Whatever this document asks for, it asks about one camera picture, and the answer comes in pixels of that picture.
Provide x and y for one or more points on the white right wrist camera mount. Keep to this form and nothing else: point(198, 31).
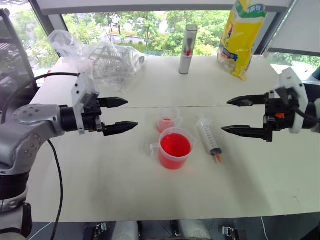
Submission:
point(292, 81)

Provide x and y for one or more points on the small clear cup red liquid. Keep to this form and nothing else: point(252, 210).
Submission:
point(167, 122)

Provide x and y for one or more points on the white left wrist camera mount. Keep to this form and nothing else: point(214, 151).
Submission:
point(79, 90)

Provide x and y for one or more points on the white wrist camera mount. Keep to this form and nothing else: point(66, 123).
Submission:
point(79, 90)
point(292, 81)

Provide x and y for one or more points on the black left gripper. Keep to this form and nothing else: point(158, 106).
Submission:
point(90, 117)

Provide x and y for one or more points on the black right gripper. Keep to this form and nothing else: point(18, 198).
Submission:
point(277, 112)

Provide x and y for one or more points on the black mesh chair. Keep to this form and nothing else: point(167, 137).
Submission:
point(12, 62)

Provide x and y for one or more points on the clear plastic syringe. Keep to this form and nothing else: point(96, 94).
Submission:
point(208, 136)

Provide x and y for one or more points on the clear plastic bag with rack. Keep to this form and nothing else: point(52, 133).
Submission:
point(107, 62)

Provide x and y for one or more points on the large clear cup red liquid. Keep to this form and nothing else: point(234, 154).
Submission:
point(175, 150)

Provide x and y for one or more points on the yellow plastic food bag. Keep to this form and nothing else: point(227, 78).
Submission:
point(238, 40)

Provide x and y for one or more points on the silver cylindrical tube container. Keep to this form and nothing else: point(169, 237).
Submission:
point(187, 52)

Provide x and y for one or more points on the dark teal object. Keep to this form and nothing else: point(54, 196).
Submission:
point(316, 74)

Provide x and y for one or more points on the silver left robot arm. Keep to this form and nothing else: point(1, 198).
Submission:
point(27, 130)

